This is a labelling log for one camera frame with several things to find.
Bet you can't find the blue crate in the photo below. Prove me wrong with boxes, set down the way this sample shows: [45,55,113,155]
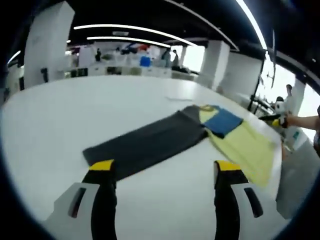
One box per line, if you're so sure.
[139,56,152,68]

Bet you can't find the person's dark patterned clothing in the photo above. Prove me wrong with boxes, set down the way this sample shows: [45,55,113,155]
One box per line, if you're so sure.
[312,104,320,151]

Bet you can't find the white square pillar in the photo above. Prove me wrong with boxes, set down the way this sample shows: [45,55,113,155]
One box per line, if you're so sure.
[23,1,76,87]
[199,39,265,93]

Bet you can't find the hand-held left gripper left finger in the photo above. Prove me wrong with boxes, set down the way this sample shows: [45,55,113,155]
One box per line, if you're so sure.
[43,159,118,240]

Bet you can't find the ceiling light strip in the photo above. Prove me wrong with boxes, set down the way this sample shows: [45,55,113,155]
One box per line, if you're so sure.
[73,24,198,47]
[236,0,272,61]
[86,36,172,48]

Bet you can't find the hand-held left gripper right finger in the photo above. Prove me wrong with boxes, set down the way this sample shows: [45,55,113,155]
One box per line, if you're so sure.
[213,160,278,240]

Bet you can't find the yellow garment with grey blue sleeves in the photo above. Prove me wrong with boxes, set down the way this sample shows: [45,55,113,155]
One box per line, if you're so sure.
[82,104,282,188]

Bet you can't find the black tripod stand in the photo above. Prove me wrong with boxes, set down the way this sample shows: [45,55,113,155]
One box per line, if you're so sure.
[247,29,278,118]

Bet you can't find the white cabinet row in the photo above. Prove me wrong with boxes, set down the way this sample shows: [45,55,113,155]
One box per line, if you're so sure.
[63,53,201,81]

